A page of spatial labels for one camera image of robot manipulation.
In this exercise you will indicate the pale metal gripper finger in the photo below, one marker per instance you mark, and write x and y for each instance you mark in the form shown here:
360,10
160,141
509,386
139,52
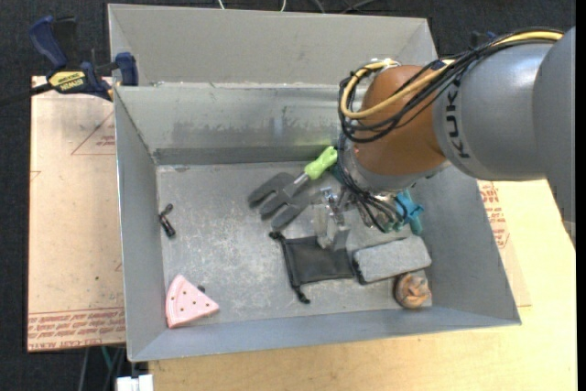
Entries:
341,240
323,231

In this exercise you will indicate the grey rectangular sponge block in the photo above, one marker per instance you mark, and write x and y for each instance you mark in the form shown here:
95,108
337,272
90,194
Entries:
393,260

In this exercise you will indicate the brown round toy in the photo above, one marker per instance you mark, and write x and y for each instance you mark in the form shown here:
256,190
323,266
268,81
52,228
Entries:
412,290

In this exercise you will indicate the grey metal bin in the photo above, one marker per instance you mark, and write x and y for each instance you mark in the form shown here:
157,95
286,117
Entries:
229,220

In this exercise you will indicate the pink wedge toy slice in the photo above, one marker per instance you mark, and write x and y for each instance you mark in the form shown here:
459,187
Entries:
187,304

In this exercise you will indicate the small black clip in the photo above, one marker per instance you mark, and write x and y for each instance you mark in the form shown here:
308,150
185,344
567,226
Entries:
166,222

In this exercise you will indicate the brown cardboard board, red print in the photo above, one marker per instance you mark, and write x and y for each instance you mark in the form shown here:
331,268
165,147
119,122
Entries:
73,215

